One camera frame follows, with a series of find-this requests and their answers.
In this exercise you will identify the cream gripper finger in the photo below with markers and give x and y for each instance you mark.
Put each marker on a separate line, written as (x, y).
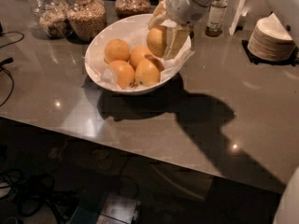
(159, 15)
(175, 39)

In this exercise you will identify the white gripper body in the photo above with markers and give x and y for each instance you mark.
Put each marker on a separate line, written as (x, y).
(183, 7)

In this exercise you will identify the orange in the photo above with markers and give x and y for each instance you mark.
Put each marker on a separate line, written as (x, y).
(125, 73)
(156, 40)
(116, 49)
(148, 72)

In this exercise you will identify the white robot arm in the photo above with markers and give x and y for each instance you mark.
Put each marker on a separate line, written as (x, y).
(287, 12)

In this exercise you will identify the white oval bowl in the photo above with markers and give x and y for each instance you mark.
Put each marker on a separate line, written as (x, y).
(124, 28)

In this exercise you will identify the white paper liner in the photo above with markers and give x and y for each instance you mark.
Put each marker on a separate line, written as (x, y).
(137, 34)

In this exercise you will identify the glass jar dark granola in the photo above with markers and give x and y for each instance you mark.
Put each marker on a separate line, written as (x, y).
(127, 8)

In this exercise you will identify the glass bottle white label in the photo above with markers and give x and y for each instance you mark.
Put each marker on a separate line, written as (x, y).
(216, 16)

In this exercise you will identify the orange middle small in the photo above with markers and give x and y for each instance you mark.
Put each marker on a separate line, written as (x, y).
(138, 54)

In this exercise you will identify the white card stand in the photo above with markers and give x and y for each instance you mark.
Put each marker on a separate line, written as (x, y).
(240, 12)

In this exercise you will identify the glass jar brown grains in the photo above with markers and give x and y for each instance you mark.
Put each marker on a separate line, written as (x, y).
(87, 18)

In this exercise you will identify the stack of white plates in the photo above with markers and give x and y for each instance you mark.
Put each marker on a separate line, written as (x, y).
(270, 41)

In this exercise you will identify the glass jar pale cereal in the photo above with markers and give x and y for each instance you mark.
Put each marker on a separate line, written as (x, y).
(51, 17)

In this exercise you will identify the black mat under plates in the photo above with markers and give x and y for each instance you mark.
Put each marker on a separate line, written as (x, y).
(293, 60)

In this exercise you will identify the metal box on floor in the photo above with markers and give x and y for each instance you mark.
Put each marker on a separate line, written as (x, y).
(111, 209)

